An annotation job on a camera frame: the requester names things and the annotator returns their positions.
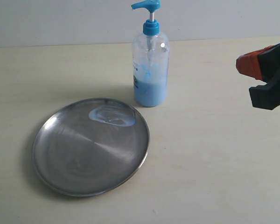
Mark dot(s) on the blue soap puddle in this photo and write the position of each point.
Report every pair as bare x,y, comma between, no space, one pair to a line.
113,115

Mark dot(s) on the round stainless steel plate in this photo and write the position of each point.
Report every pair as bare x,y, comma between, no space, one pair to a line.
76,156

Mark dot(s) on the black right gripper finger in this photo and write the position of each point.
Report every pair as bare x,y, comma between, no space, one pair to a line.
266,96
261,64

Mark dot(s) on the blue pump soap bottle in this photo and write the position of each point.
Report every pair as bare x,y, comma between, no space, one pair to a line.
150,51

